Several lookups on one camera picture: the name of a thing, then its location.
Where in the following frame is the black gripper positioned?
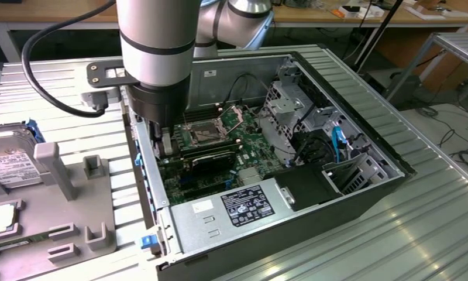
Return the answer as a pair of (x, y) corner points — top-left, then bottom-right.
(126, 73), (193, 131)

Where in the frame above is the black RAM slot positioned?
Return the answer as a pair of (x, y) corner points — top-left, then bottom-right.
(190, 111), (219, 121)
(178, 140), (241, 153)
(179, 142), (241, 156)
(178, 138), (239, 152)
(190, 102), (223, 111)
(190, 108), (222, 117)
(190, 105), (222, 114)

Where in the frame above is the CPU socket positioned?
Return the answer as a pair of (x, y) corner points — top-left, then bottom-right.
(182, 121), (223, 147)

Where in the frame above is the metal socket cover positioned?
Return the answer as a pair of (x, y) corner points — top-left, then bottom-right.
(217, 104), (250, 137)

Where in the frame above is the green RAM stick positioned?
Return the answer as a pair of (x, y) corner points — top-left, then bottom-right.
(181, 145), (242, 158)
(0, 227), (70, 252)

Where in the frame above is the green motherboard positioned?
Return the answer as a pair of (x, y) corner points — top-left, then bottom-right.
(155, 104), (286, 205)

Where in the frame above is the black expansion slot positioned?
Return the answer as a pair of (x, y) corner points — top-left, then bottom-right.
(182, 189), (227, 203)
(178, 181), (230, 194)

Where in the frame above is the silver perforated disk cage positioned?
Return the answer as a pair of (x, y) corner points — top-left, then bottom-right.
(259, 80), (333, 167)

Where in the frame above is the silver chipset heatsink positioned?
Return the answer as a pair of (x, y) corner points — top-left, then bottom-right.
(238, 168), (265, 184)

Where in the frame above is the silver hard disk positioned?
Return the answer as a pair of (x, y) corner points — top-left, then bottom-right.
(0, 124), (44, 188)

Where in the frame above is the silver power supply unit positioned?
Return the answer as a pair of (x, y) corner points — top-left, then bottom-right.
(170, 178), (298, 255)

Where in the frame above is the grey parts rack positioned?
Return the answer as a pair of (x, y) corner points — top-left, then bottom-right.
(0, 142), (118, 281)

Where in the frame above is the black plastic shroud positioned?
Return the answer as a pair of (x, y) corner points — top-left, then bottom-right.
(263, 163), (343, 213)

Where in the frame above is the blue case latch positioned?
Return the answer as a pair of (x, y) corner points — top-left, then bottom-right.
(139, 236), (159, 251)

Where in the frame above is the wooden workbench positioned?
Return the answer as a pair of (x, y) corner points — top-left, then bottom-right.
(0, 0), (468, 62)

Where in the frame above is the black floor box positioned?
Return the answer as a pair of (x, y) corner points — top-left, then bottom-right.
(365, 70), (422, 100)

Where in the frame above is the orange and black box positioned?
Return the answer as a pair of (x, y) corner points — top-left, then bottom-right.
(333, 5), (361, 19)

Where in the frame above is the silver slotted disk bay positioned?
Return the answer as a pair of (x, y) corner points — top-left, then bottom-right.
(321, 152), (406, 196)

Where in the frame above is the black slanted pole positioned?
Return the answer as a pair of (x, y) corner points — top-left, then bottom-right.
(353, 0), (406, 70)

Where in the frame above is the small white box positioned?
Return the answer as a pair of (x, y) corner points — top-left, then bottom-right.
(358, 7), (387, 18)

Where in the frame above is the open black PC case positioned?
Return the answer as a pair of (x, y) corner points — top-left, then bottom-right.
(119, 51), (417, 281)

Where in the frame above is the brown wooden cabinet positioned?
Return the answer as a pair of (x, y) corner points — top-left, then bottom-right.
(374, 28), (468, 91)

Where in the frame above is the metal slat side table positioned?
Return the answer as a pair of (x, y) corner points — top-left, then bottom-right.
(386, 31), (468, 103)

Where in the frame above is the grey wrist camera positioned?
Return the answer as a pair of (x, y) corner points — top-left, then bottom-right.
(81, 87), (122, 114)

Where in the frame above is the black camera bracket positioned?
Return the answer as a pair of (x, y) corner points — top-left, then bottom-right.
(86, 57), (138, 89)

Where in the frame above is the black wire loop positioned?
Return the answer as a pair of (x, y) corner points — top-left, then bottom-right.
(229, 73), (265, 108)

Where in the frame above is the blue disk carrier rail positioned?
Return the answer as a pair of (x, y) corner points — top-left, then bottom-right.
(23, 118), (47, 147)

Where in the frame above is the thick wrist camera cable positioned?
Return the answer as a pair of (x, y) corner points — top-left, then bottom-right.
(22, 0), (118, 118)

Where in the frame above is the black wire bundle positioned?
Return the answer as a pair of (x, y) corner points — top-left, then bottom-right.
(291, 131), (333, 169)

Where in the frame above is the blue wire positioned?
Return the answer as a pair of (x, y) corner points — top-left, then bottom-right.
(330, 124), (349, 163)

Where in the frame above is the thin black floor cable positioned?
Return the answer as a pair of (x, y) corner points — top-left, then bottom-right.
(415, 105), (468, 149)

